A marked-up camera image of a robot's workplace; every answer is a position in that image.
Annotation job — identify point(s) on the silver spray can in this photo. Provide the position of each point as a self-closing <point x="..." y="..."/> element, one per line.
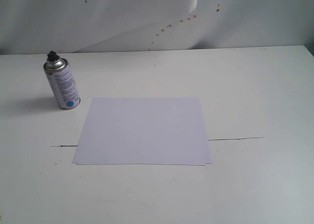
<point x="61" y="80"/>

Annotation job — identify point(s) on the white backdrop paper sheet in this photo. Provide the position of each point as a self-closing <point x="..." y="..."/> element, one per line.
<point x="68" y="26"/>

